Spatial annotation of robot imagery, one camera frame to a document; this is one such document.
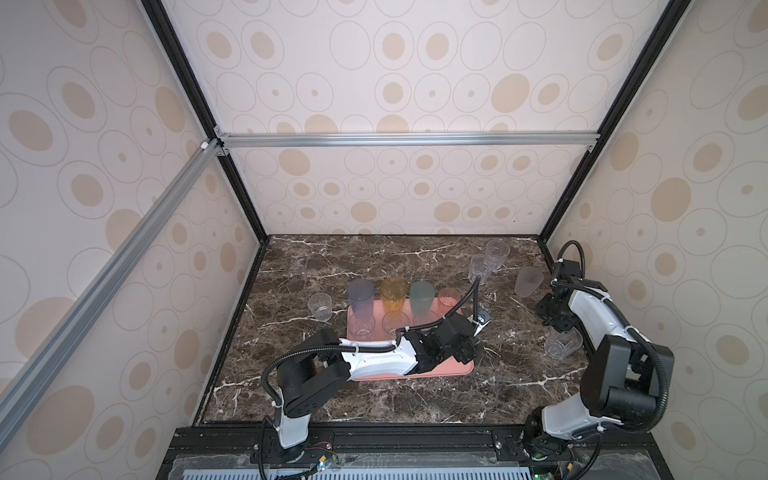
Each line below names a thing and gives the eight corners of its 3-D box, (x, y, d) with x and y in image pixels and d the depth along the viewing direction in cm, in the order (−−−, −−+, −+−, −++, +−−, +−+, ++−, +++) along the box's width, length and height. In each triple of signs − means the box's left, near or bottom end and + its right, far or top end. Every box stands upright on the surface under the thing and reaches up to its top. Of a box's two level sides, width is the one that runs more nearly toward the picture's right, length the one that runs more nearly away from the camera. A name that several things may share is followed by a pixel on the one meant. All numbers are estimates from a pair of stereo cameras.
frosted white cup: (515, 297, 104) (521, 286, 99) (508, 277, 110) (514, 266, 105) (540, 297, 104) (548, 286, 99) (533, 277, 110) (539, 266, 105)
